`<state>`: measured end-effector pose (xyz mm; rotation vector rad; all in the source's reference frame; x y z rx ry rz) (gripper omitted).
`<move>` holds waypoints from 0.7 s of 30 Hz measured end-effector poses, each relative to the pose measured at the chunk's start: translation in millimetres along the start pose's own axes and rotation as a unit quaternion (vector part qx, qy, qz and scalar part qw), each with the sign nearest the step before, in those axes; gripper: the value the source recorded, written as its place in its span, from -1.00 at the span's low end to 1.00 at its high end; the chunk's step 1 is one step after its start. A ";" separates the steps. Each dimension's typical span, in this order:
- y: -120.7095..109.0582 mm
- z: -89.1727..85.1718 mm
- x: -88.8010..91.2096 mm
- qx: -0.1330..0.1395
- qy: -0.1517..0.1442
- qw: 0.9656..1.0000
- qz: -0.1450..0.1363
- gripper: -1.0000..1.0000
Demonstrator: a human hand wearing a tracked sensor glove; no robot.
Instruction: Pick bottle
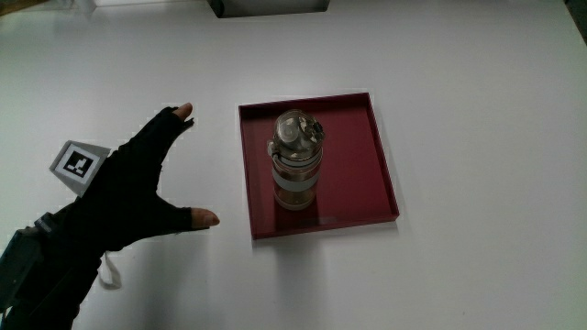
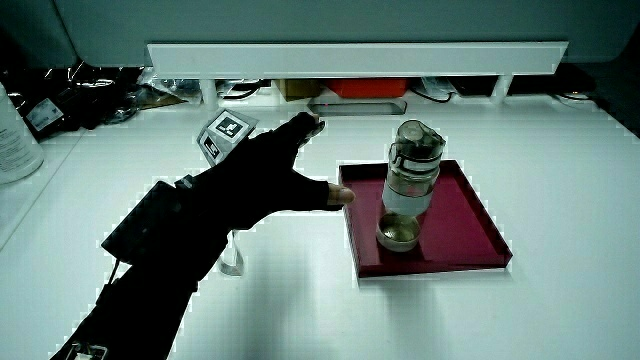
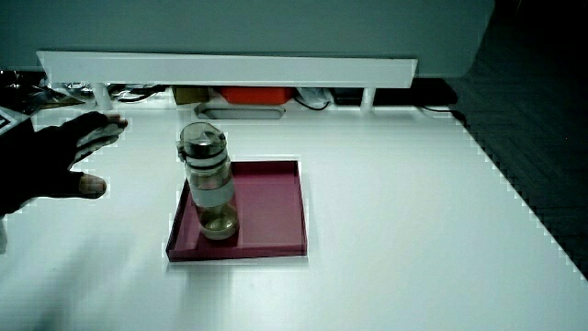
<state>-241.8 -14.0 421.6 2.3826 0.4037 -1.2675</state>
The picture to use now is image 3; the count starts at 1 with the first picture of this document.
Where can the olive brown box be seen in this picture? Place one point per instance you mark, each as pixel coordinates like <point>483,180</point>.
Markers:
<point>190,94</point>

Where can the person's left hand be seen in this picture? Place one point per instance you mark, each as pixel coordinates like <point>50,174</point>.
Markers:
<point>43,158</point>

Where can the white plastic bag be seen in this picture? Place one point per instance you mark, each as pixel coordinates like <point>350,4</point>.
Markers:
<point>315,96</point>

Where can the orange box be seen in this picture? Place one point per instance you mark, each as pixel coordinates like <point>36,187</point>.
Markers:
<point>256,94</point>

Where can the dark red square tray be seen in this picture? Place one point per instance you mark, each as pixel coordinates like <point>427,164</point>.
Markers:
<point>271,207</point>

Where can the dark clutter pile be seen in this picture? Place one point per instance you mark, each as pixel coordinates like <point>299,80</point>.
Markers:
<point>27,92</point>

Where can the white desk shelf riser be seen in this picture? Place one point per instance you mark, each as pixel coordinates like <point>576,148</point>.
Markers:
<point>229,69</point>

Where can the clear bottle with grey lid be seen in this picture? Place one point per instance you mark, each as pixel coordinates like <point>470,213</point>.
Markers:
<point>210,184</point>

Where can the black flat device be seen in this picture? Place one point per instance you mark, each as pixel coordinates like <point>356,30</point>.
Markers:
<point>349,95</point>

